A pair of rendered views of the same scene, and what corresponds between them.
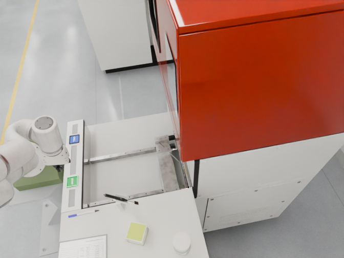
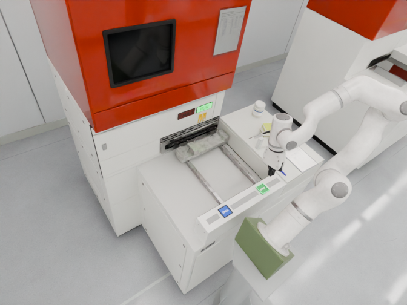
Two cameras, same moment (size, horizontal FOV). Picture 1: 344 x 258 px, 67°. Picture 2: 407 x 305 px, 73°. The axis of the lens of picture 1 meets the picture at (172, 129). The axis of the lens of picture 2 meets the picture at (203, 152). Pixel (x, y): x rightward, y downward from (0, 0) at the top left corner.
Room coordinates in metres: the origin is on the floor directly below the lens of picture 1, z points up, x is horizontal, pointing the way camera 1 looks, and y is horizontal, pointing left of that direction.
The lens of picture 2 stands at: (1.40, 1.03, 2.14)
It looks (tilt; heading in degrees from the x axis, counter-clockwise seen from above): 47 degrees down; 234
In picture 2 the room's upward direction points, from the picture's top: 11 degrees clockwise
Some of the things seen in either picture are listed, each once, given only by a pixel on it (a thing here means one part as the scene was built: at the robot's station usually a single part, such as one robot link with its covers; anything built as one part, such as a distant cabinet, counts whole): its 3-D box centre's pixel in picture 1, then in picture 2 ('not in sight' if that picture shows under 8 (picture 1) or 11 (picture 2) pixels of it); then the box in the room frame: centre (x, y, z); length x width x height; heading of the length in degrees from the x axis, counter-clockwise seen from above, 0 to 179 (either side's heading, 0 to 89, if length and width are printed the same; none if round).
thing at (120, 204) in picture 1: (122, 201); (258, 138); (0.43, 0.24, 1.03); 0.06 x 0.04 x 0.13; 97
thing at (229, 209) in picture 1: (223, 159); (142, 158); (0.95, -0.37, 0.41); 0.82 x 0.71 x 0.82; 7
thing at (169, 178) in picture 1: (166, 165); (202, 146); (0.69, 0.05, 0.87); 0.36 x 0.08 x 0.03; 7
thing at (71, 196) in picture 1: (78, 166); (241, 206); (0.71, 0.53, 0.89); 0.55 x 0.09 x 0.14; 7
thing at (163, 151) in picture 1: (164, 151); (192, 147); (0.76, 0.06, 0.89); 0.08 x 0.03 x 0.03; 97
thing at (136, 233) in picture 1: (137, 233); (268, 130); (0.30, 0.18, 1.00); 0.07 x 0.07 x 0.07; 74
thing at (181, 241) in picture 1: (181, 243); (258, 109); (0.24, 0.00, 1.01); 0.07 x 0.07 x 0.10
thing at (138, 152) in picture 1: (133, 153); (200, 177); (0.80, 0.24, 0.84); 0.50 x 0.02 x 0.03; 97
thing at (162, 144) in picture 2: (181, 154); (190, 136); (0.73, -0.04, 0.89); 0.44 x 0.02 x 0.10; 7
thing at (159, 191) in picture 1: (137, 196); (234, 160); (0.53, 0.21, 0.84); 0.50 x 0.02 x 0.03; 97
